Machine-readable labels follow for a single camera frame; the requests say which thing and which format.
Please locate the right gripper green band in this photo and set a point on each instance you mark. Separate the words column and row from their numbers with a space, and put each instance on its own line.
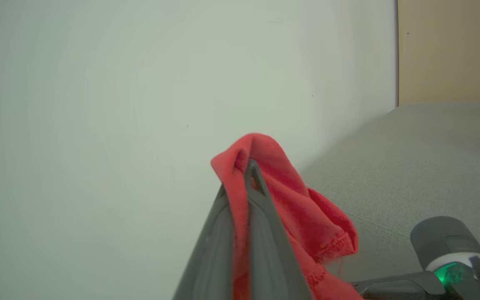
column 461, row 275

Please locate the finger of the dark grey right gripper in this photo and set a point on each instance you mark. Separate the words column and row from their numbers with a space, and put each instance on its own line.
column 269, row 258

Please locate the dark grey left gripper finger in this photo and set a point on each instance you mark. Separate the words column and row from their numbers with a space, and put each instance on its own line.
column 217, row 258

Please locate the red garment with white trim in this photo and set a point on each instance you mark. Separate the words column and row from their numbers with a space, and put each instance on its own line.
column 306, row 216

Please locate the grey fabric sofa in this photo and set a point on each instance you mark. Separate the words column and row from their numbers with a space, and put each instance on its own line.
column 411, row 166

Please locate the white partition panel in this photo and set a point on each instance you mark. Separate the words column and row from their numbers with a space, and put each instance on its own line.
column 140, row 104

